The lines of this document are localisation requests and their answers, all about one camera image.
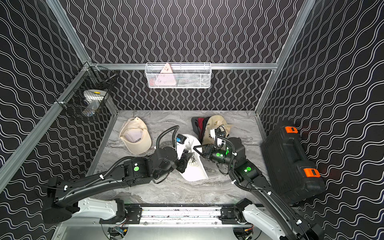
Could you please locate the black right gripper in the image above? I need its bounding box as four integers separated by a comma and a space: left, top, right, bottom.
193, 144, 237, 170

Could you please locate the white baseball cap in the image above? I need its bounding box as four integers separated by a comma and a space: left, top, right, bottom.
176, 134, 209, 182

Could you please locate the cream baseball cap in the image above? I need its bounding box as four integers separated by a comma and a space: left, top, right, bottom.
119, 117, 152, 155

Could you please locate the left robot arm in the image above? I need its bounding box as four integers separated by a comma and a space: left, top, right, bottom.
42, 147, 193, 224

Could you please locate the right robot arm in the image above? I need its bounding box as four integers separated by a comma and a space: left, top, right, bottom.
193, 137, 325, 240

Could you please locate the red and black cap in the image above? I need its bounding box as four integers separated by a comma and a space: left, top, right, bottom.
197, 117, 210, 142

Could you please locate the beige cap with black lettering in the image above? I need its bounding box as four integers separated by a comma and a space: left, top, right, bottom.
202, 115, 234, 145

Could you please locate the dark grey cap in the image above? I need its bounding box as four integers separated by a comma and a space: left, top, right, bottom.
191, 117, 201, 135

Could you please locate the pink triangular card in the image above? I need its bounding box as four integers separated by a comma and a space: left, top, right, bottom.
154, 63, 177, 87

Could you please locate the black plastic tool case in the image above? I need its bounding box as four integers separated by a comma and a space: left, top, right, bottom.
261, 121, 326, 204

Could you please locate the white item in black basket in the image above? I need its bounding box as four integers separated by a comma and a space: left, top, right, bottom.
82, 90, 107, 117

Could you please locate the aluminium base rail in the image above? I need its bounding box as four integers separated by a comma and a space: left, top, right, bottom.
100, 205, 244, 227

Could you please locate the white wire wall basket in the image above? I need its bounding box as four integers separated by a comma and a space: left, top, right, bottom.
145, 62, 212, 89

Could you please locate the black wire mesh basket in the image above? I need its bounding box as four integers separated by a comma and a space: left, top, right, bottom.
57, 63, 118, 120

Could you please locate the aluminium corner frame post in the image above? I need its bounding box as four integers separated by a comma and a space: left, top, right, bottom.
46, 0, 91, 64

